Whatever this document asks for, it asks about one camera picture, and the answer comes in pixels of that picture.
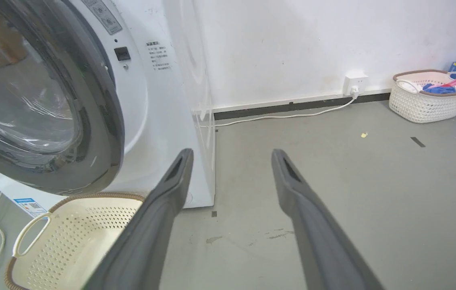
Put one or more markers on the blue garment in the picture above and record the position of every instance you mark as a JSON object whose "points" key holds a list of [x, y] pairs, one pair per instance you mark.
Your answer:
{"points": [[437, 89]]}

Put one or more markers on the pink garment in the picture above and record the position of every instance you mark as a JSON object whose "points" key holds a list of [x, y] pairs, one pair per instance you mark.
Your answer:
{"points": [[455, 83]]}

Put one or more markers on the white front-load washing machine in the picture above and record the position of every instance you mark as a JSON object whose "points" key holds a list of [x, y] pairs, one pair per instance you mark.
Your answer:
{"points": [[159, 100]]}

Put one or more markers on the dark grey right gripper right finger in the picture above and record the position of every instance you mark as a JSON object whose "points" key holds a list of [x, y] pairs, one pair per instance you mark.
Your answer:
{"points": [[320, 241]]}

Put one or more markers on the round grey glass washer door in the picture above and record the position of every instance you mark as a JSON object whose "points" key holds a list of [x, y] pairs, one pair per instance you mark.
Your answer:
{"points": [[30, 92]]}

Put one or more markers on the white wall power socket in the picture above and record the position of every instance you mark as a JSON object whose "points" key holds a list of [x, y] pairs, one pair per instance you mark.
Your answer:
{"points": [[354, 83]]}

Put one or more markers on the empty cream laundry basket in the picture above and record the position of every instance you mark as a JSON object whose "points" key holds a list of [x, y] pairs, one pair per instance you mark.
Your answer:
{"points": [[71, 241]]}

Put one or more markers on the white laundry basket with clothes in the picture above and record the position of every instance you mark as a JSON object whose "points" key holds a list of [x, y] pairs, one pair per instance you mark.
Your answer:
{"points": [[421, 105]]}

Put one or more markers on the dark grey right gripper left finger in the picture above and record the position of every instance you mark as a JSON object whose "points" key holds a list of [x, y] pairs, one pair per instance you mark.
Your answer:
{"points": [[147, 233]]}

